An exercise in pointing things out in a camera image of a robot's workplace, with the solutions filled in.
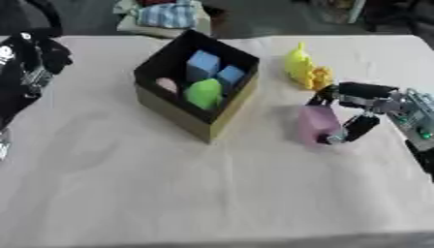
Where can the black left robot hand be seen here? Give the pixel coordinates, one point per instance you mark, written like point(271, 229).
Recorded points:
point(34, 64)

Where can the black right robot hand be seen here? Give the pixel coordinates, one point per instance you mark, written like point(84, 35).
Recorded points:
point(361, 93)

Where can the pink block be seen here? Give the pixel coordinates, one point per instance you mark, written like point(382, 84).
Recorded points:
point(316, 124)

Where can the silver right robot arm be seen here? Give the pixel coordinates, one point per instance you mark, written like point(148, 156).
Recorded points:
point(419, 122)

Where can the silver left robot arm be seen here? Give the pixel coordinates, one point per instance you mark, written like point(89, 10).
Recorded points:
point(3, 142)

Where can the tan cardboard box black inside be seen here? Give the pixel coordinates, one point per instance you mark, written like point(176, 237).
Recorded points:
point(195, 97)

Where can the orange soft toy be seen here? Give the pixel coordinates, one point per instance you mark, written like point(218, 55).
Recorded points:
point(322, 77)

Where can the yellow toy fruit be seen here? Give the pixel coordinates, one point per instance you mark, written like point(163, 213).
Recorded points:
point(298, 66)

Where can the small blue block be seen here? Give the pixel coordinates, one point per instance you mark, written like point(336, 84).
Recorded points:
point(230, 76)

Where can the pink round toy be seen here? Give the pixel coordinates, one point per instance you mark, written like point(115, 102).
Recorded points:
point(167, 84)

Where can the pile of cloths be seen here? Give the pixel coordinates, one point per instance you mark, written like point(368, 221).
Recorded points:
point(164, 14)

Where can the green toy fruit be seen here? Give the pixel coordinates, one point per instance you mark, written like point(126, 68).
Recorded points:
point(204, 93)

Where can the large blue block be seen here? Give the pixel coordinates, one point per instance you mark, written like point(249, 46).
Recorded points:
point(202, 64)

